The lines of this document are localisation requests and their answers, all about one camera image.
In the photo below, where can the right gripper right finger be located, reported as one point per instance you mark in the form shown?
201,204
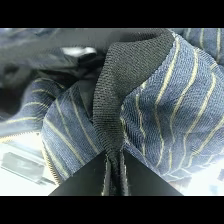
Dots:
146,181

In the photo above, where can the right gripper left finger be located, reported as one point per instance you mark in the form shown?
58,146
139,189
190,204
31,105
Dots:
88,181

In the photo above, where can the blue striped garment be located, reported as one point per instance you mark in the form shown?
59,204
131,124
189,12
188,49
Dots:
186,110

